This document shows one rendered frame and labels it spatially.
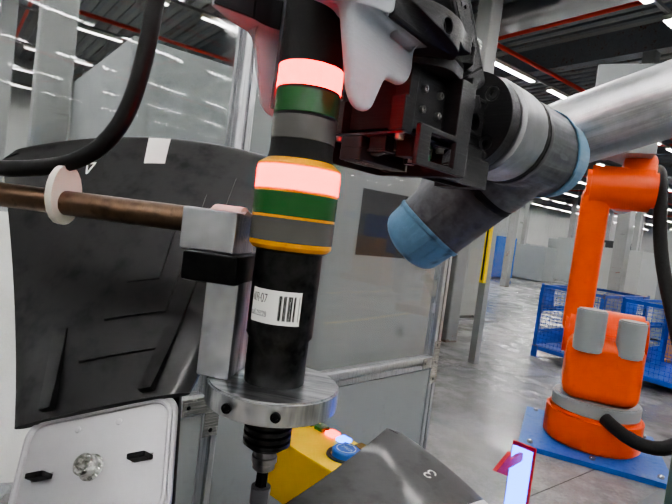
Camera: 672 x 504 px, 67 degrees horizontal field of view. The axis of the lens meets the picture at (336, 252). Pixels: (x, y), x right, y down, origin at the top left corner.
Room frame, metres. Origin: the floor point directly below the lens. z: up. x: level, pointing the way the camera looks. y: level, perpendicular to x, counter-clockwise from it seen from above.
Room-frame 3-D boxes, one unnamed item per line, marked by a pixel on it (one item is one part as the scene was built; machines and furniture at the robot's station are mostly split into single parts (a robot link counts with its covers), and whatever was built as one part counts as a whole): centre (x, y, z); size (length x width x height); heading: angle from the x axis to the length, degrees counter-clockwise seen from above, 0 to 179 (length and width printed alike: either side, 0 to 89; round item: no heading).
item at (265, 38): (0.29, 0.04, 1.48); 0.09 x 0.03 x 0.06; 124
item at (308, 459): (0.73, -0.02, 1.02); 0.16 x 0.10 x 0.11; 46
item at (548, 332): (6.68, -3.49, 0.49); 1.27 x 0.88 x 0.98; 128
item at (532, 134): (0.40, -0.11, 1.48); 0.08 x 0.05 x 0.08; 45
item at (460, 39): (0.28, -0.03, 1.50); 0.09 x 0.05 x 0.02; 147
